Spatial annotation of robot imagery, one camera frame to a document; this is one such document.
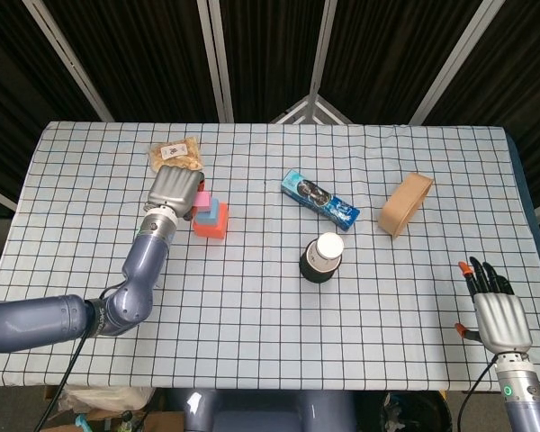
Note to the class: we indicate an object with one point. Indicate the brown paper bowl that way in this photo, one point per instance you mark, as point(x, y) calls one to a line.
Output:
point(398, 211)

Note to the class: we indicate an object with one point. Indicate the brown cardboard box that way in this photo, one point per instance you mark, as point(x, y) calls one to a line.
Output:
point(162, 423)

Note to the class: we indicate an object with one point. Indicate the small pink cube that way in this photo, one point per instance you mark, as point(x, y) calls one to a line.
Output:
point(202, 201)

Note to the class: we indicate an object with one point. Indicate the white metal screen foot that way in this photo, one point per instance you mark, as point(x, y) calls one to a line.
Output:
point(312, 110)

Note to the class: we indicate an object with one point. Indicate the white paper cup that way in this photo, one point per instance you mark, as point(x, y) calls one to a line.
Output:
point(330, 245)

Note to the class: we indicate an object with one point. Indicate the orange foam cube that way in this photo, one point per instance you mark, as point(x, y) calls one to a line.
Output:
point(216, 231)

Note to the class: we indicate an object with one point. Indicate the black mesh pen holder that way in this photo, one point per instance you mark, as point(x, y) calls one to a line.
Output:
point(315, 275)

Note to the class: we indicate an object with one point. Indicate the clear snack bag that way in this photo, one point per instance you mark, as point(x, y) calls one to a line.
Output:
point(175, 153)

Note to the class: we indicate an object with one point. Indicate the light blue cube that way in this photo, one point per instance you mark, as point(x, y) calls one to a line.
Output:
point(209, 216)

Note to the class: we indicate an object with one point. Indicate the white plastic bag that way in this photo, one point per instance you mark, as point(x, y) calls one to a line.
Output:
point(112, 397)

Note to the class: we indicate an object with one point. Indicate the checkered light blue tablecloth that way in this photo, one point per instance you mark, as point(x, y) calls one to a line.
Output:
point(297, 333)

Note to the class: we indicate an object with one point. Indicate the grey robot torso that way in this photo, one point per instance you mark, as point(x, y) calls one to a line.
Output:
point(270, 411)

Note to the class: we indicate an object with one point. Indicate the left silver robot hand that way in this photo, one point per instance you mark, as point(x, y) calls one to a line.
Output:
point(173, 189)

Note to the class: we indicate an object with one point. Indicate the blue cookie box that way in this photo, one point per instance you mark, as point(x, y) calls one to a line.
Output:
point(317, 198)

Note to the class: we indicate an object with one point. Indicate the black folding screen white frame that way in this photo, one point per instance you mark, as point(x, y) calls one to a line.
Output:
point(139, 54)

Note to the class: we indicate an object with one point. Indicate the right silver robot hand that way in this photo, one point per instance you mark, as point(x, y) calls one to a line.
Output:
point(501, 319)

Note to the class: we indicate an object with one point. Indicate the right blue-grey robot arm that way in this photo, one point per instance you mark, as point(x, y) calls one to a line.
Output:
point(524, 400)

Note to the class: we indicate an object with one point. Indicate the black trash bin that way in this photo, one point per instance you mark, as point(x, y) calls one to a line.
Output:
point(427, 411)

